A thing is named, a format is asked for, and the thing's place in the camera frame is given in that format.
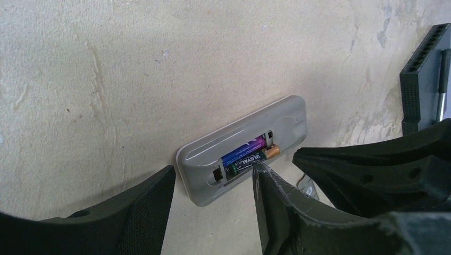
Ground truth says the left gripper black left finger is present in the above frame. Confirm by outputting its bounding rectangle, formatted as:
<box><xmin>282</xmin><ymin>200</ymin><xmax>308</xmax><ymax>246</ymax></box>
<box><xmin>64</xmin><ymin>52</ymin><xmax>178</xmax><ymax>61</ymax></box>
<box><xmin>1</xmin><ymin>165</ymin><xmax>176</xmax><ymax>254</ymax></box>

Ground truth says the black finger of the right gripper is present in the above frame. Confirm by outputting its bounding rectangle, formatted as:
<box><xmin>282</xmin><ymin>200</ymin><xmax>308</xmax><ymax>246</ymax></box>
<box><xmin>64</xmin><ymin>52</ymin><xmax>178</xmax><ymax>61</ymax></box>
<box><xmin>293</xmin><ymin>119</ymin><xmax>450</xmax><ymax>218</ymax></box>

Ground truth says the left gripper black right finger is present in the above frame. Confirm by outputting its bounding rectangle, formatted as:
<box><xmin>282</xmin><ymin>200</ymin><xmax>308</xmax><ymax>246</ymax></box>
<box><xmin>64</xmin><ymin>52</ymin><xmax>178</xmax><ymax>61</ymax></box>
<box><xmin>252</xmin><ymin>164</ymin><xmax>450</xmax><ymax>254</ymax></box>

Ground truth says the dark battery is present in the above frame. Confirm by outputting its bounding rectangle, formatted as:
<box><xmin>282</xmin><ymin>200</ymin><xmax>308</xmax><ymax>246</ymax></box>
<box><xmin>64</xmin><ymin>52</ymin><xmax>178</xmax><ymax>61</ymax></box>
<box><xmin>225</xmin><ymin>144</ymin><xmax>280</xmax><ymax>176</ymax></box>

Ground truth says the purple battery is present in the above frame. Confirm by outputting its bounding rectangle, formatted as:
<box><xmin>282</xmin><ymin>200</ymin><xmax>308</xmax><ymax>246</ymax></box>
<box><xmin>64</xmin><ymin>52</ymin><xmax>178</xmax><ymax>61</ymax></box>
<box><xmin>221</xmin><ymin>135</ymin><xmax>266</xmax><ymax>167</ymax></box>

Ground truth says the white remote control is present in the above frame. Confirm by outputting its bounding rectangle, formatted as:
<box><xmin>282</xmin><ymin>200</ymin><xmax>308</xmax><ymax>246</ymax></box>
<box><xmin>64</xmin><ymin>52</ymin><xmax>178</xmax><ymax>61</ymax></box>
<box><xmin>176</xmin><ymin>95</ymin><xmax>307</xmax><ymax>207</ymax></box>

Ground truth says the grey battery cover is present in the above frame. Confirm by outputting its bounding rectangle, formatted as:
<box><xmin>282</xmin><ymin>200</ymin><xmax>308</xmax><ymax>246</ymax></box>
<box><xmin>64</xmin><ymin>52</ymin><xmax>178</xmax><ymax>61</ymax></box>
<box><xmin>296</xmin><ymin>174</ymin><xmax>319</xmax><ymax>201</ymax></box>

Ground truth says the black flat plate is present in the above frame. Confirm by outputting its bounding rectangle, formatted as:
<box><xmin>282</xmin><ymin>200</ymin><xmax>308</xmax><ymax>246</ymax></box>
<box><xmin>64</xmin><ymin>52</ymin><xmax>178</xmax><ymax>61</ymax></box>
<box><xmin>399</xmin><ymin>23</ymin><xmax>450</xmax><ymax>135</ymax></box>

